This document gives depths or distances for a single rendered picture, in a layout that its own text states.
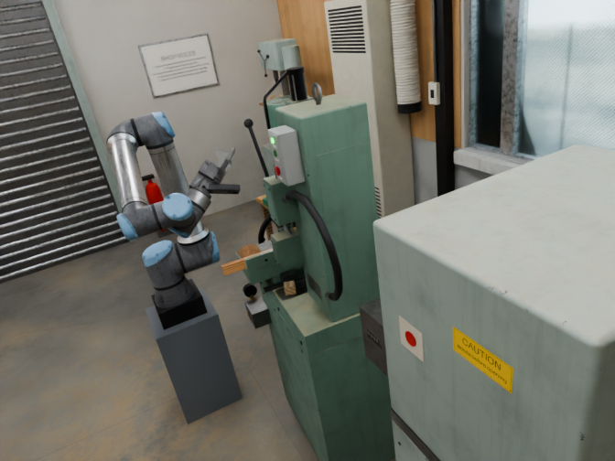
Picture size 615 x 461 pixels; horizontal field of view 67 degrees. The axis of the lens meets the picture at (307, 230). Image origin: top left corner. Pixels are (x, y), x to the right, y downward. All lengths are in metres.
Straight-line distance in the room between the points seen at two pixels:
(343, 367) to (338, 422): 0.26
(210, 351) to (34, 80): 2.91
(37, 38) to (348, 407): 3.71
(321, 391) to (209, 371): 0.82
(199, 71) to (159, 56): 0.37
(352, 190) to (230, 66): 3.45
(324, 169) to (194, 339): 1.22
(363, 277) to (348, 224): 0.22
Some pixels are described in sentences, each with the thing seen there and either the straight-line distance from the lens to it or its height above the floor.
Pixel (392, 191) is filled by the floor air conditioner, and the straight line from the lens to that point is 3.41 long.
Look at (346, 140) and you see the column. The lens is 1.40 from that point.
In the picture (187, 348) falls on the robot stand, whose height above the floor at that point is 0.43.
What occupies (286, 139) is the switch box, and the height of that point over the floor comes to 1.46.
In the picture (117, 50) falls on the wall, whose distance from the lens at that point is 4.56.
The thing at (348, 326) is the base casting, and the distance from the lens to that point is 1.66.
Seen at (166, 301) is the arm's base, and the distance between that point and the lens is 2.26.
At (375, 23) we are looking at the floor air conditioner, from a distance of 3.14.
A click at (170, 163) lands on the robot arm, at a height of 1.29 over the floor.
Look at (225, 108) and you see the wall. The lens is 4.78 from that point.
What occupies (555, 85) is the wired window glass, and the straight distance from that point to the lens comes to 2.66.
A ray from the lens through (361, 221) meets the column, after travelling 1.50.
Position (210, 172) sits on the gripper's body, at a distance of 1.72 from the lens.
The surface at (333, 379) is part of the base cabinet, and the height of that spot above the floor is 0.57.
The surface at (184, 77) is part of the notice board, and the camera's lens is 4.64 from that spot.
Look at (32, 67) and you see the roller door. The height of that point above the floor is 1.69.
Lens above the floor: 1.79
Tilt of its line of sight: 26 degrees down
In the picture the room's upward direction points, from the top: 10 degrees counter-clockwise
